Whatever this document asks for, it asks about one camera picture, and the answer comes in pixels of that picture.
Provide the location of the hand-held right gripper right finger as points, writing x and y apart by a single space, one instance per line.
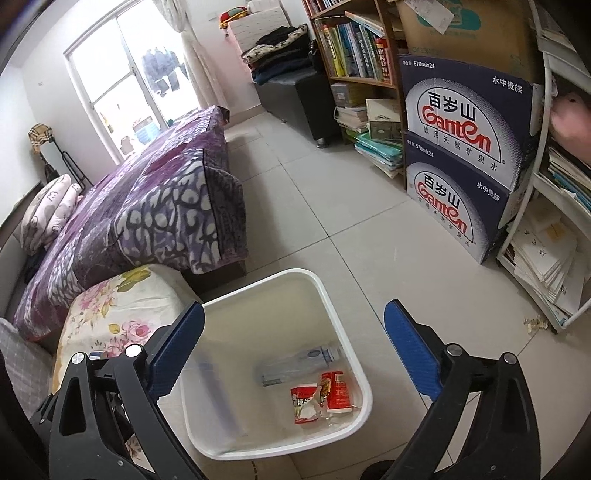
411 350

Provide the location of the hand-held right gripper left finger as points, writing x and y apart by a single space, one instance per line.
178 355

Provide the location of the white plastic trash bin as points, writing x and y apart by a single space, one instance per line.
277 314

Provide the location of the floral printed cloth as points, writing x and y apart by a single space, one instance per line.
115 304

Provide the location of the clear plastic bottle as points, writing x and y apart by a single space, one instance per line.
295 364

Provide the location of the torn red snack packet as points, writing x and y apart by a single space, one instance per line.
302 404

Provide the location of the small floor scraps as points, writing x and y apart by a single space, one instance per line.
535 323

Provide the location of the blue water carton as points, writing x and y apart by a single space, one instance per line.
452 207
461 115

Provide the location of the grey checked cloth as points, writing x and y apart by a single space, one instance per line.
23 360

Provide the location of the purple patterned blanket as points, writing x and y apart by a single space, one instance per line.
138 194

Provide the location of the stack of white papers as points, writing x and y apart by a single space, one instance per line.
549 258

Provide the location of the dark garment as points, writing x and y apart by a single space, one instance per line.
37 265

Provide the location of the folded floral quilt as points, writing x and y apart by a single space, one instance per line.
74 196
44 212

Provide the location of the stack of green books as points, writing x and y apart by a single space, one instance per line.
381 154

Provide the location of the black coat rack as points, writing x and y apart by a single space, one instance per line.
69 166

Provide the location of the blue basket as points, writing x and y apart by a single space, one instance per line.
145 131

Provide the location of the beige cardboard boxes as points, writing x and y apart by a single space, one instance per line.
383 117

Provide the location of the stack of white books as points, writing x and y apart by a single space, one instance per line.
351 120

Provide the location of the plaid hat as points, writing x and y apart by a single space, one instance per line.
42 137

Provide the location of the black storage bench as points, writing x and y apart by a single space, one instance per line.
314 106

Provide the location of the grey storage box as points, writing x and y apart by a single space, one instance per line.
348 94

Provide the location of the pink blurred object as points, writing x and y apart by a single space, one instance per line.
572 124

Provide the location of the hanging laundry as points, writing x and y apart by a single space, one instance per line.
161 67

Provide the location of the light curtain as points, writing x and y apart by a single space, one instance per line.
203 60

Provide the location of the row of upright books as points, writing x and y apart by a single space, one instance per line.
355 53

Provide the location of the window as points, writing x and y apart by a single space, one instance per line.
106 60

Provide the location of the pile of folded clothes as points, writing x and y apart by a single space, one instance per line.
281 55

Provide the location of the brown cardboard box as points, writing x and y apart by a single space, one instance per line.
489 41

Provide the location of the wooden bookshelf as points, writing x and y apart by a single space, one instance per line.
390 27

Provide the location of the patterned drawer chest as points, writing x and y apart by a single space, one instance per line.
258 30

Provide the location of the red yellow cloth item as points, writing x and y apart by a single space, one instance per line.
231 17

